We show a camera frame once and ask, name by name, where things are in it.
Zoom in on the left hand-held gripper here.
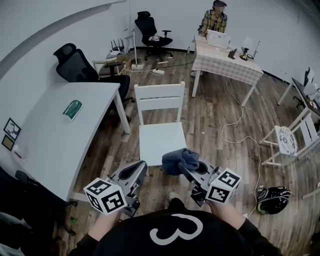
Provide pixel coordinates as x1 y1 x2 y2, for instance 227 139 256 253
83 160 149 218

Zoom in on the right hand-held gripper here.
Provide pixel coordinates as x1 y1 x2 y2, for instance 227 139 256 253
177 161 243 208

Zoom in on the blue-grey cloth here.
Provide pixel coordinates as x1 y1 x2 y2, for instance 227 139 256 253
161 147 200 176

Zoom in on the white wooden chair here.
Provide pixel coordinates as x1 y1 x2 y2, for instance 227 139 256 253
133 81 187 168

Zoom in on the person's right forearm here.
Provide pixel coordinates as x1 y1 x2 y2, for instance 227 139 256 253
208 200 247 230

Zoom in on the person's left forearm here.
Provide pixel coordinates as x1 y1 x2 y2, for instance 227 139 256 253
87 211 121 241

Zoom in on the white chair with patterned cushion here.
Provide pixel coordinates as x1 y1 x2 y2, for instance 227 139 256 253
259 109 320 167

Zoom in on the black chair with armrest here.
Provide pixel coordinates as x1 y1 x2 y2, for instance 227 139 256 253
0 166 77 252

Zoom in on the black mesh office chair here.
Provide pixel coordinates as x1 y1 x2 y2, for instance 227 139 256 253
52 42 136 122

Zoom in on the black headrest office chair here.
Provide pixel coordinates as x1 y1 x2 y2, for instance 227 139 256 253
134 10 174 61

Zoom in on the person's shoe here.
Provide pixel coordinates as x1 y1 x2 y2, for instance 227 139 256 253
166 191 181 209

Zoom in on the person's black printed shirt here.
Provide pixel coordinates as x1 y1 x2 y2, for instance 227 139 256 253
69 209 285 256

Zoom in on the white table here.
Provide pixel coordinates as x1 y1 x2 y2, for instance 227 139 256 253
0 82 131 202

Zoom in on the black backpack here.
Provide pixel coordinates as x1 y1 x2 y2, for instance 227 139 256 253
255 185 292 216

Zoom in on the table with checkered tablecloth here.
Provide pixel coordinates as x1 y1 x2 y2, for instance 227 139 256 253
190 34 265 108

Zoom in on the clear plastic holder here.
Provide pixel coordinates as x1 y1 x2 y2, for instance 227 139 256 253
11 144 30 161

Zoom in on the white floor stand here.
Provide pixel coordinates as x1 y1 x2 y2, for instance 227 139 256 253
124 29 145 70

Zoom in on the black wifi router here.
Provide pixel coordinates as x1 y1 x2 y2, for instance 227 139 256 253
110 38 125 53

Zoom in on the black framed deer picture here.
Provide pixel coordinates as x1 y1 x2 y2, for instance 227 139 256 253
3 117 22 140

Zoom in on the small brass potted plant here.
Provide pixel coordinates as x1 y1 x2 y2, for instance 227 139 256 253
239 46 251 61

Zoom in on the small brown framed picture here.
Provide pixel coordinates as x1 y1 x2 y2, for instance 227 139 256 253
1 134 15 152

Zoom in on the dark desk with white legs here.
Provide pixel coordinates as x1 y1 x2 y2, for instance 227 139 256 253
277 76 320 118

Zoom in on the white patterned laptop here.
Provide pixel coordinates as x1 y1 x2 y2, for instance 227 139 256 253
206 29 231 50

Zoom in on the white floor cable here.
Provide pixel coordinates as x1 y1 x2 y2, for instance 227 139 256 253
221 76 263 217

